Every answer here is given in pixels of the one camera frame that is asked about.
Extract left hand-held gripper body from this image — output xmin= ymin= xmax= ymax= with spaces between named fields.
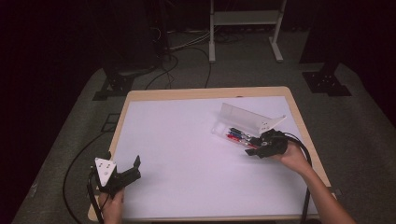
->
xmin=94 ymin=157 xmax=142 ymax=199

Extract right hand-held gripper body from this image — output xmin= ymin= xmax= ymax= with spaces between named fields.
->
xmin=256 ymin=114 xmax=290 ymax=159

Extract black pen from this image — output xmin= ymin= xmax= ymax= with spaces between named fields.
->
xmin=229 ymin=127 xmax=251 ymax=138

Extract blue pen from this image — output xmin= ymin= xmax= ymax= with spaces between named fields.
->
xmin=227 ymin=131 xmax=251 ymax=142

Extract red pen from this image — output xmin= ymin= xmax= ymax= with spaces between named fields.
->
xmin=226 ymin=133 xmax=258 ymax=149

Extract clear plastic pencil case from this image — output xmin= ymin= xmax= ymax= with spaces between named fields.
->
xmin=211 ymin=102 xmax=278 ymax=151

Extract person's right hand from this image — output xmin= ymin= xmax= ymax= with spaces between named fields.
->
xmin=273 ymin=141 xmax=313 ymax=177

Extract person's left hand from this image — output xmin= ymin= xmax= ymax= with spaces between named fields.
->
xmin=98 ymin=188 xmax=126 ymax=224

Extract white table mat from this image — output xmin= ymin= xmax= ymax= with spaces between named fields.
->
xmin=95 ymin=95 xmax=325 ymax=222

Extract black stand base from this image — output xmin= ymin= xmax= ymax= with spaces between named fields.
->
xmin=92 ymin=60 xmax=158 ymax=102
xmin=300 ymin=60 xmax=353 ymax=98

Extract left hand-held gripper black cable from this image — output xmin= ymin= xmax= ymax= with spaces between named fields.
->
xmin=86 ymin=167 xmax=106 ymax=224

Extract hand-held gripper black cable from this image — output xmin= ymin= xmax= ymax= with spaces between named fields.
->
xmin=86 ymin=167 xmax=106 ymax=224
xmin=281 ymin=132 xmax=313 ymax=224

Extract right hand-held gripper black cable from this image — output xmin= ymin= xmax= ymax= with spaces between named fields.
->
xmin=281 ymin=132 xmax=313 ymax=224

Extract long black floor cable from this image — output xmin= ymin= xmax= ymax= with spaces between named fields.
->
xmin=62 ymin=131 xmax=110 ymax=224

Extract white floor cables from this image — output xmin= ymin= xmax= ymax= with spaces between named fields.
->
xmin=167 ymin=29 xmax=213 ymax=52

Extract white metal stand frame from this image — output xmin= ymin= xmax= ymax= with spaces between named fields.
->
xmin=208 ymin=0 xmax=289 ymax=63

